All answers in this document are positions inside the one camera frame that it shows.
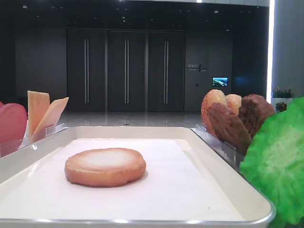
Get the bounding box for green lettuce leaf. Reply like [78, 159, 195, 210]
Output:
[239, 98, 304, 228]

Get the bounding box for round bread slice on tray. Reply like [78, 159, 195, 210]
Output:
[65, 148, 146, 187]

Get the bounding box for front brown meat patty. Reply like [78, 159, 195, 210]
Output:
[207, 103, 252, 156]

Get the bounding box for brown meat patty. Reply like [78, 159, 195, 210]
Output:
[207, 103, 252, 156]
[238, 94, 276, 138]

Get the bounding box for right standing bread slice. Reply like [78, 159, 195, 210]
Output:
[226, 94, 242, 115]

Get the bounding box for leaning yellow cheese slice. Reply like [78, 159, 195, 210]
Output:
[34, 97, 69, 134]

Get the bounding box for rear brown meat patty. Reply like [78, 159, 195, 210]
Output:
[238, 94, 276, 138]

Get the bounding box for upright yellow cheese slice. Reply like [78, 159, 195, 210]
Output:
[27, 91, 50, 136]

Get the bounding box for front red tomato slice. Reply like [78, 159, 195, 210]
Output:
[0, 103, 28, 144]

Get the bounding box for right dark double door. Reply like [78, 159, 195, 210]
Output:
[148, 31, 185, 112]

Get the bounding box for dark double door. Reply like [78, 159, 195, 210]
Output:
[67, 29, 105, 112]
[148, 31, 185, 112]
[108, 30, 145, 112]

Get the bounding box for middle dark double door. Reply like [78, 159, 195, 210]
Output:
[108, 30, 145, 112]

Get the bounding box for white tray liner paper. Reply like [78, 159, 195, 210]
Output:
[0, 139, 242, 221]

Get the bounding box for right clear acrylic rack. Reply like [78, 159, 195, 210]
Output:
[195, 124, 244, 172]

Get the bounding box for clear acrylic rack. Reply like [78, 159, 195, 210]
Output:
[195, 124, 244, 172]
[0, 123, 66, 157]

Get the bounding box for left dark double door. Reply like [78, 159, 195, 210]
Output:
[67, 29, 105, 112]

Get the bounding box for potted flowering plants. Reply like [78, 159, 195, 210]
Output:
[271, 87, 294, 113]

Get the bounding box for white rectangular tray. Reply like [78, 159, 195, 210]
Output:
[0, 126, 276, 228]

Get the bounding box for left clear acrylic rack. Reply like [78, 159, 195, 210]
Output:
[0, 123, 66, 157]

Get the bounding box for wall sign lettering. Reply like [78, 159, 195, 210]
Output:
[187, 64, 207, 72]

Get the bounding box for small wall display screen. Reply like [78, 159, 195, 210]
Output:
[212, 77, 228, 87]

